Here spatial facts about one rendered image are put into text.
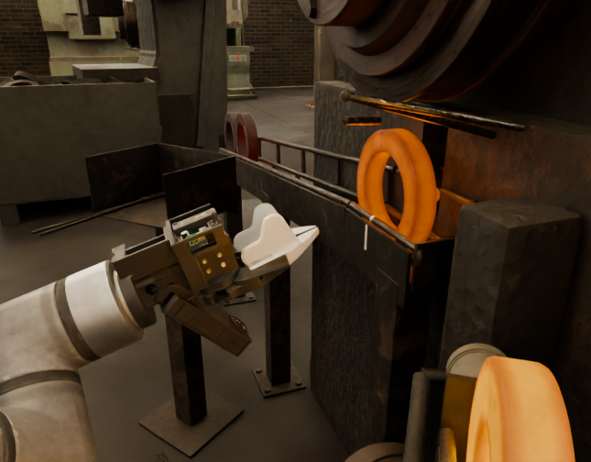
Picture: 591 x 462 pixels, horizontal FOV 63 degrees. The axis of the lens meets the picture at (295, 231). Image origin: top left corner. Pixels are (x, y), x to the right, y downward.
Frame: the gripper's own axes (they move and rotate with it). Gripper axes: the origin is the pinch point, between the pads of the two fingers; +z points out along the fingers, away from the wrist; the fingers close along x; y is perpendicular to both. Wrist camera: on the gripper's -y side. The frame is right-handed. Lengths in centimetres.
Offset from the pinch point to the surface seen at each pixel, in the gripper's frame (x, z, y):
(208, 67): 302, 35, -9
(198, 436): 52, -32, -68
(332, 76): 668, 257, -116
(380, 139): 14.9, 17.8, 2.2
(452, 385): -22.7, 2.2, -4.4
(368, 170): 18.7, 16.5, -3.1
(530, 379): -30.5, 3.1, 2.5
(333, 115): 50, 24, -2
